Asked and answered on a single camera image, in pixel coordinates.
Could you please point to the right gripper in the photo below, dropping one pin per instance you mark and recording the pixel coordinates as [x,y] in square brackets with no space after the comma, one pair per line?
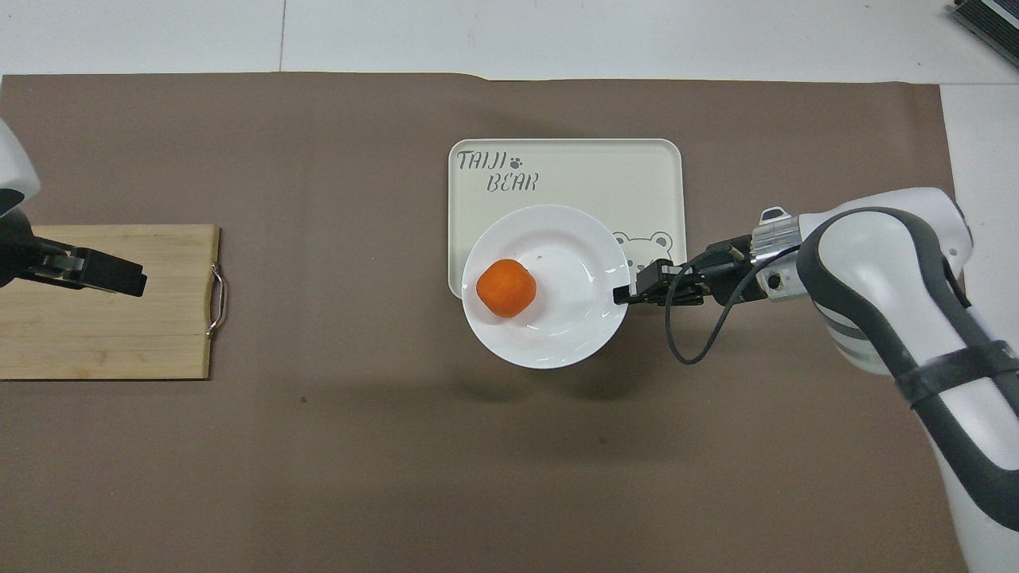
[728,278]

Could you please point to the white round plate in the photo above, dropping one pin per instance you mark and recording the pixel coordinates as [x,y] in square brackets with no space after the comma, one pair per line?
[557,326]

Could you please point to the grey ribbed device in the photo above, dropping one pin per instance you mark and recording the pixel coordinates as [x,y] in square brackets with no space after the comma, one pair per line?
[991,24]

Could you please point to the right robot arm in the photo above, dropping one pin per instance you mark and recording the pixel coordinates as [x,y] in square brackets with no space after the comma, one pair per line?
[876,263]

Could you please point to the orange fruit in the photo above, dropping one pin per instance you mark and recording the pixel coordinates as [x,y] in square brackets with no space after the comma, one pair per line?
[505,288]

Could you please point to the wooden cutting board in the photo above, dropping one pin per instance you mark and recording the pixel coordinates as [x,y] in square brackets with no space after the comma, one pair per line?
[111,310]

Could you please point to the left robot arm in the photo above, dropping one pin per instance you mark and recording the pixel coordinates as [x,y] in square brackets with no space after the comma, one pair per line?
[12,171]

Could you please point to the cream rectangular tray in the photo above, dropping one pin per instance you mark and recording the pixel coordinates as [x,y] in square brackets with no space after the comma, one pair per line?
[597,179]

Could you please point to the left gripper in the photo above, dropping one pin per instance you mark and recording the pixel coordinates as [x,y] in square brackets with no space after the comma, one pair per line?
[17,255]

